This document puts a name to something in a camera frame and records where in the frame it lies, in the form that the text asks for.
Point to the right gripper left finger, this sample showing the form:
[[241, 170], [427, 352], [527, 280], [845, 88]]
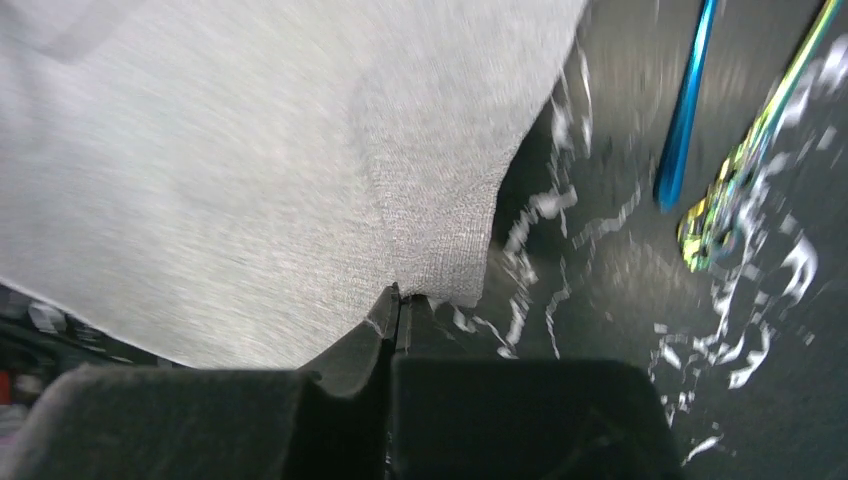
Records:
[[72, 411]]

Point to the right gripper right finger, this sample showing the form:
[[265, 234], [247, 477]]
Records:
[[465, 417]]

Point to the grey cloth napkin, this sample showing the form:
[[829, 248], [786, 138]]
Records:
[[232, 183]]

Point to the iridescent gold spoon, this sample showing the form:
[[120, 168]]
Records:
[[708, 229]]

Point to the blue metallic fork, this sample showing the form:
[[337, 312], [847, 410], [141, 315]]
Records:
[[670, 175]]

